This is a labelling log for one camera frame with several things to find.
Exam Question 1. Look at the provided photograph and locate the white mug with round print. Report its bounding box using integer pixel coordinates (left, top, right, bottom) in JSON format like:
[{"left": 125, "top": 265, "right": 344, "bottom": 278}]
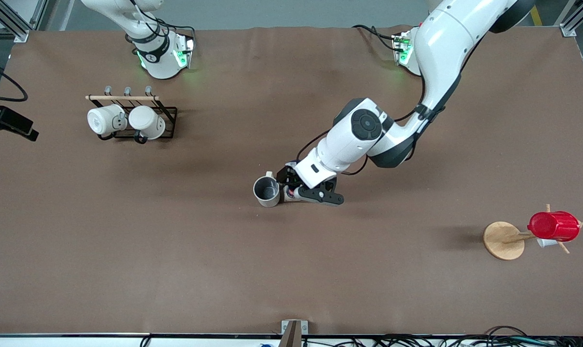
[{"left": 87, "top": 104, "right": 128, "bottom": 141}]

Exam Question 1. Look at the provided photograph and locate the black arm base cable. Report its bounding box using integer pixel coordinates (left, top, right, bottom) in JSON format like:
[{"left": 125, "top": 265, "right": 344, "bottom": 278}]
[
  {"left": 161, "top": 23, "right": 197, "bottom": 49},
  {"left": 352, "top": 24, "right": 399, "bottom": 52}
]

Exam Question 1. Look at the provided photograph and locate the brown table cover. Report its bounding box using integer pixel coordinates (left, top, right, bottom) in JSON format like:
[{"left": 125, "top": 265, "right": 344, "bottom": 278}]
[{"left": 0, "top": 25, "right": 583, "bottom": 336}]

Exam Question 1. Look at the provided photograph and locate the blue white milk carton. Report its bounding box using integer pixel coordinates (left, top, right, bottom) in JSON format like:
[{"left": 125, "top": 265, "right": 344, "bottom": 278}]
[{"left": 283, "top": 161, "right": 302, "bottom": 203}]

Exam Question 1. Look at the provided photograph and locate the black right arm wrist cable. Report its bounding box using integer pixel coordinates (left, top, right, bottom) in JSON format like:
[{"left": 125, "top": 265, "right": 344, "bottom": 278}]
[{"left": 0, "top": 59, "right": 28, "bottom": 102}]

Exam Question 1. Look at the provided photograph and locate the black left arm base cable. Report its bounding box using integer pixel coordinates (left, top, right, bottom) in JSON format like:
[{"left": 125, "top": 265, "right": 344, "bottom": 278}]
[{"left": 352, "top": 24, "right": 399, "bottom": 52}]

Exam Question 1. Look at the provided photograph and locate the red plastic cup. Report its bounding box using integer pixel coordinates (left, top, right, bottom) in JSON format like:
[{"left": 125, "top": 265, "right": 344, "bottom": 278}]
[{"left": 528, "top": 211, "right": 581, "bottom": 242}]

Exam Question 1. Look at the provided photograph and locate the brown post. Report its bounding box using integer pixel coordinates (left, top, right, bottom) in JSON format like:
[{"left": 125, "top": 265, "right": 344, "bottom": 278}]
[{"left": 278, "top": 321, "right": 302, "bottom": 347}]

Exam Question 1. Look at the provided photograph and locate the plain white mug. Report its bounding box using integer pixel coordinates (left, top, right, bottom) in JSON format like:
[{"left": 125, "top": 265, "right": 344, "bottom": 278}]
[{"left": 128, "top": 106, "right": 166, "bottom": 144}]

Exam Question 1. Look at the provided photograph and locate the wooden mug tree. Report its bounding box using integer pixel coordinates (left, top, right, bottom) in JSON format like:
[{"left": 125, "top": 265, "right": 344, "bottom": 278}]
[{"left": 483, "top": 204, "right": 583, "bottom": 261}]

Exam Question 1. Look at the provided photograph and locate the aluminium frame profile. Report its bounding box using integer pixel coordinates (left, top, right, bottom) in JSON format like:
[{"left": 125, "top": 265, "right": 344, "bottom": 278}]
[
  {"left": 559, "top": 0, "right": 583, "bottom": 37},
  {"left": 0, "top": 0, "right": 55, "bottom": 43}
]

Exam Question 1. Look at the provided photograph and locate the black left arm wrist cable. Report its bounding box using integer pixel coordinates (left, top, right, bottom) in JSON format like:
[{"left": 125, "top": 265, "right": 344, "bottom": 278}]
[{"left": 295, "top": 29, "right": 485, "bottom": 176}]

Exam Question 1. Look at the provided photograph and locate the black arm wrist cable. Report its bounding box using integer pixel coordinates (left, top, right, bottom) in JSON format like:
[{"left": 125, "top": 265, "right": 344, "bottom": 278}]
[
  {"left": 0, "top": 59, "right": 28, "bottom": 102},
  {"left": 295, "top": 29, "right": 485, "bottom": 176}
]

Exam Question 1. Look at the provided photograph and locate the black cable bundle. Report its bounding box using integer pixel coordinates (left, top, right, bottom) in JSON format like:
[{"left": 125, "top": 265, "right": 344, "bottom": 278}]
[{"left": 301, "top": 325, "right": 583, "bottom": 347}]

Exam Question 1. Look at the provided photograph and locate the grey ceramic mug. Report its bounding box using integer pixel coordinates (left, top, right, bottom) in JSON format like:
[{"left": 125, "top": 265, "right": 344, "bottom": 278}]
[{"left": 253, "top": 171, "right": 281, "bottom": 208}]

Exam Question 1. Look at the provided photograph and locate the black right arm base cable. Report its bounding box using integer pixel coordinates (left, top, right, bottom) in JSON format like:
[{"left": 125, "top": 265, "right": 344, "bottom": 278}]
[{"left": 161, "top": 23, "right": 197, "bottom": 49}]

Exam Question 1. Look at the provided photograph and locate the black wire mug rack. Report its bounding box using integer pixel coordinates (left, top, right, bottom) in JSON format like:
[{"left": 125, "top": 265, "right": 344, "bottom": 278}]
[{"left": 85, "top": 86, "right": 178, "bottom": 144}]

